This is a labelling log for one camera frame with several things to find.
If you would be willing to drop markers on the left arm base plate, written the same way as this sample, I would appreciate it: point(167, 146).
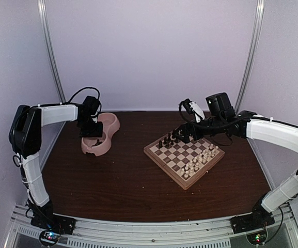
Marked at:
point(60, 224)

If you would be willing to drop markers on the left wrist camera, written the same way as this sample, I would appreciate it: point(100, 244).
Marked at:
point(94, 117)

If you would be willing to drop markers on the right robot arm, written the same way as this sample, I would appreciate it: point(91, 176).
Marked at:
point(247, 125)

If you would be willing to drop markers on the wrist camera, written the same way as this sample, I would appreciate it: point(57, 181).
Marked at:
point(94, 117)
point(193, 108)

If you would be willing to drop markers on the dark chess piece tall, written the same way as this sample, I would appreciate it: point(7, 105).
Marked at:
point(173, 134)

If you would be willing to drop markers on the right circuit board with LEDs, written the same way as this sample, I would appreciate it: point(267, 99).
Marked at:
point(257, 238)

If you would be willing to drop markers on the wooden chess board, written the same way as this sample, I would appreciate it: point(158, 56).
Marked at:
point(171, 158)

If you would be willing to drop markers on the pink double pet bowl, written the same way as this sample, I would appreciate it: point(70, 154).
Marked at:
point(111, 125)

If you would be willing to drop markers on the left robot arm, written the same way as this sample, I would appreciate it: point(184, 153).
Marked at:
point(26, 138)

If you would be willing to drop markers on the front aluminium rail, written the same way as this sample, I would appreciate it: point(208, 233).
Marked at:
point(205, 233)

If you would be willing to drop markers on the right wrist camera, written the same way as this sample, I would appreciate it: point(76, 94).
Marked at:
point(193, 108)

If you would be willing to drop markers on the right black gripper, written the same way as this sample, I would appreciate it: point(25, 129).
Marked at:
point(186, 127)

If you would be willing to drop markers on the circuit board with leds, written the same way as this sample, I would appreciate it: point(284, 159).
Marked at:
point(257, 238)
point(49, 237)

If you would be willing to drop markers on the right aluminium frame post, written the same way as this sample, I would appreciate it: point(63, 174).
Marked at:
point(257, 27)

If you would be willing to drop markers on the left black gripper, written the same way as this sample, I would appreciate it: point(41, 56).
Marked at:
point(98, 133)

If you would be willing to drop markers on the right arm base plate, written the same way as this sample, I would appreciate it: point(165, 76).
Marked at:
point(249, 222)

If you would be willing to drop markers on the left aluminium frame post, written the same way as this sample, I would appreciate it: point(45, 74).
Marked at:
point(49, 48)

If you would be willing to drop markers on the white chess pieces group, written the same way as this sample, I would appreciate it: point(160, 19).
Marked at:
point(200, 163)

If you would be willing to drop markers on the aluminium frame post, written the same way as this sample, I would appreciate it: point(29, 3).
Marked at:
point(257, 27)
point(49, 48)

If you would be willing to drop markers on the left circuit board with LEDs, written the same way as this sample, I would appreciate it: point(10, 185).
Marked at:
point(49, 237)

